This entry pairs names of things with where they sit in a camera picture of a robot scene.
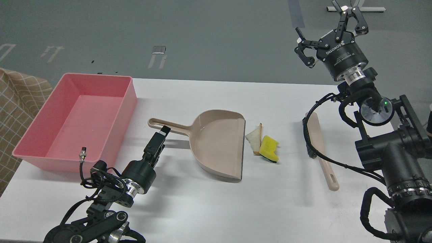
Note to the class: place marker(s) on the beige hand brush black bristles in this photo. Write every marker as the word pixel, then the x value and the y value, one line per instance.
pixel 317 140

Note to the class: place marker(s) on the silver floor plate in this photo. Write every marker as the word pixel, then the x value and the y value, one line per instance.
pixel 159 49

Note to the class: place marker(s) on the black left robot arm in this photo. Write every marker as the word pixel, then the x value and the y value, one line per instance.
pixel 91 219

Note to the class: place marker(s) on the white stand base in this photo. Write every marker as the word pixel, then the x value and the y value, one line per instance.
pixel 362 8

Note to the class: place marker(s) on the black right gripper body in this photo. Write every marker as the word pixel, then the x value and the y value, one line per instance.
pixel 341 56

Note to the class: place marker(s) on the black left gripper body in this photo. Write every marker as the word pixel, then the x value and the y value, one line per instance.
pixel 141 173

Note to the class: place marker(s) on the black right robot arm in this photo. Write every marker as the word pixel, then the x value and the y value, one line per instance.
pixel 392 136

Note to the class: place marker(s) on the triangular bread slice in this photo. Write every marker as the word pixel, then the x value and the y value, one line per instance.
pixel 254 139

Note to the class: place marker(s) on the beige plastic dustpan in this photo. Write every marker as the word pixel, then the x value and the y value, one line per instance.
pixel 216 139

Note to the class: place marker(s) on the beige checkered cloth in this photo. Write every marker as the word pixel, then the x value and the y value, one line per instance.
pixel 21 98

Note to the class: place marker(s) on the pink plastic bin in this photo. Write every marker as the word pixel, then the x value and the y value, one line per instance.
pixel 83 110

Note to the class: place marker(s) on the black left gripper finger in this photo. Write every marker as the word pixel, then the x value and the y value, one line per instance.
pixel 158 141
pixel 147 156

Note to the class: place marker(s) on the yellow green sponge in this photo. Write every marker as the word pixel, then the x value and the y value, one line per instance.
pixel 268 149

